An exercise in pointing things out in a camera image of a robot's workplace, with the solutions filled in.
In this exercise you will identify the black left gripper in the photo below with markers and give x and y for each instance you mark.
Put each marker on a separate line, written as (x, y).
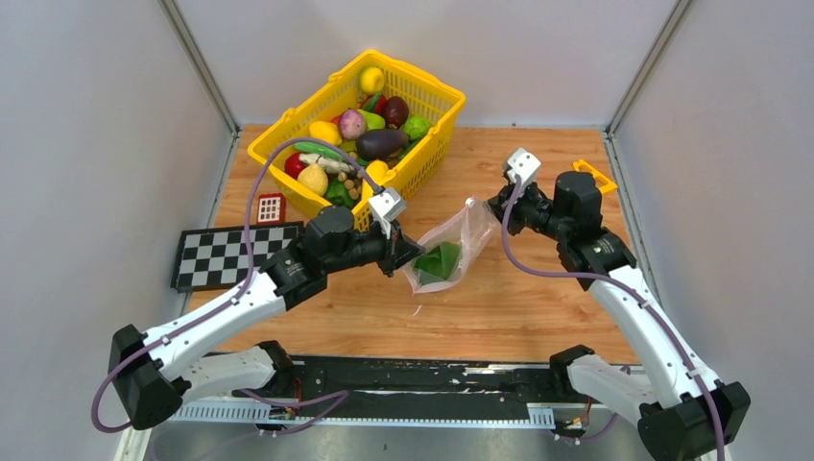
(398, 251)

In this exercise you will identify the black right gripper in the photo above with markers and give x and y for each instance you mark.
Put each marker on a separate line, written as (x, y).
(523, 192)

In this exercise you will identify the green white bok choy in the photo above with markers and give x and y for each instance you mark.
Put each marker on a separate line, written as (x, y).
(438, 264)

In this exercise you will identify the clear zip top bag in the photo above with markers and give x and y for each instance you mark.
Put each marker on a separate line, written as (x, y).
(472, 227)

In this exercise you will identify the yellow plastic basket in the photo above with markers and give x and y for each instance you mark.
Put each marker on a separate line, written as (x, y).
(411, 166)

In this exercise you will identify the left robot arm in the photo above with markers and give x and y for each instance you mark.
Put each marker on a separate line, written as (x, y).
(156, 372)

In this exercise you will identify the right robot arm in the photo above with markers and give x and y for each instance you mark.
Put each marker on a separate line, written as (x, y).
(681, 409)

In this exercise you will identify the yellow triangle toy block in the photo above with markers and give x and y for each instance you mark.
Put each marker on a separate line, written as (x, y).
(604, 183)

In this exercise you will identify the green bell pepper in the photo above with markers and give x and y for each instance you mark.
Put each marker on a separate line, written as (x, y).
(338, 195)

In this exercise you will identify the dark purple eggplant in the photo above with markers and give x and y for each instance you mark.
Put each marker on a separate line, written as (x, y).
(381, 143)

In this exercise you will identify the beige pear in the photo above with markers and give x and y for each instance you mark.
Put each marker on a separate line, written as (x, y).
(314, 178)

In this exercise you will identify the light green round fruit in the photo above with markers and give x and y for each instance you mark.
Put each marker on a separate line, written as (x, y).
(416, 127)

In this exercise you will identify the red window toy block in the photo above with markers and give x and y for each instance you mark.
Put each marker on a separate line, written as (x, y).
(271, 209)

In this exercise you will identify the green cucumber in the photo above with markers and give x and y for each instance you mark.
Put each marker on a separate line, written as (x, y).
(327, 151)

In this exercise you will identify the purple onion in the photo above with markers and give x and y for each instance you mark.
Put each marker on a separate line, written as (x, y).
(352, 124)

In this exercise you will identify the yellow lemon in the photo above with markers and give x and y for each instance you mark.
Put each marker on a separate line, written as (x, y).
(326, 131)

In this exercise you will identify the dark red round fruit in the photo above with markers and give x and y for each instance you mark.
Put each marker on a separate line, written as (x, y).
(395, 112)

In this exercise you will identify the yellow green lime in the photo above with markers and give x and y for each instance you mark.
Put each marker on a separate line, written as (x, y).
(371, 80)

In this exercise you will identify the black white checkerboard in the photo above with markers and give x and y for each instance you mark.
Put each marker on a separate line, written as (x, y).
(211, 259)

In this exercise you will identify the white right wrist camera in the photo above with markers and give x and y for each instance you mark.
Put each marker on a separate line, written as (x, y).
(521, 167)

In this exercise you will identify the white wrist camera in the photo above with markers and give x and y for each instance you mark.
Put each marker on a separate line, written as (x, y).
(385, 207)
(521, 167)

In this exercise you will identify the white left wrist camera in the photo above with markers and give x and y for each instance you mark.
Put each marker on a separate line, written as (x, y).
(385, 207)

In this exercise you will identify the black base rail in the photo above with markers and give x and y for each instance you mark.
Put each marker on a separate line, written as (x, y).
(422, 389)

